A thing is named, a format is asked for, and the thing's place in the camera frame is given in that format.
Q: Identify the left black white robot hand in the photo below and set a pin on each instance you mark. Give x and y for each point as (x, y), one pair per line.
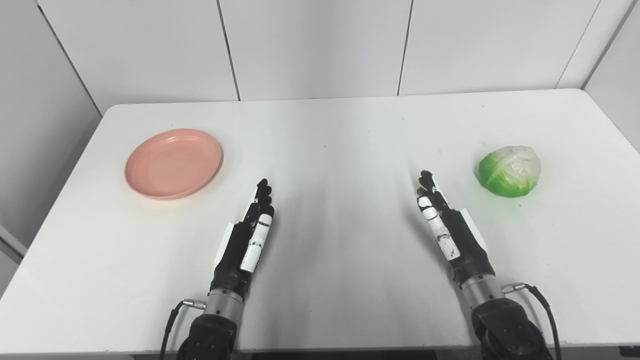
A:
(235, 255)

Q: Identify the green white cabbage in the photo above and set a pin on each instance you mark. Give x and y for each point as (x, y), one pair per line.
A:
(510, 171)

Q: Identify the pink round plate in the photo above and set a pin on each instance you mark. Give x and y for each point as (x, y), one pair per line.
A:
(172, 164)

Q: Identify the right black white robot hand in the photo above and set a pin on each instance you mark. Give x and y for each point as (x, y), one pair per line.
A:
(467, 245)

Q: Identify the black table bracket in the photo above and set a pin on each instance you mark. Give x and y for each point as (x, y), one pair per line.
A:
(630, 351)

